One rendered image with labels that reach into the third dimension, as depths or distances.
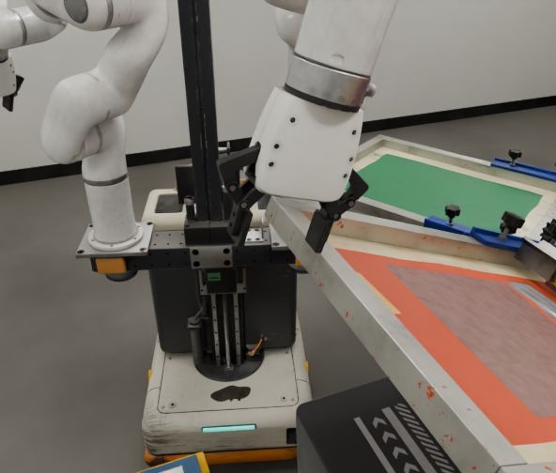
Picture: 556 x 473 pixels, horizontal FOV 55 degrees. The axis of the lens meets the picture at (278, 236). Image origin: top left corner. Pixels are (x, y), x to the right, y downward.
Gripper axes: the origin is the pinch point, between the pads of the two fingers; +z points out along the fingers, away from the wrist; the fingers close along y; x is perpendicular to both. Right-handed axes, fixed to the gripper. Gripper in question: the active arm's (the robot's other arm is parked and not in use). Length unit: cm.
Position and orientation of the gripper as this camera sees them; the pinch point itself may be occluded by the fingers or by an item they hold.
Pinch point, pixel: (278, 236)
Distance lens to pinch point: 56.9
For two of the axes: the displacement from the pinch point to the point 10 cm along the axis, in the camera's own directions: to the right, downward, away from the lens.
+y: -8.9, -0.8, -4.4
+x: 3.5, 4.8, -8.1
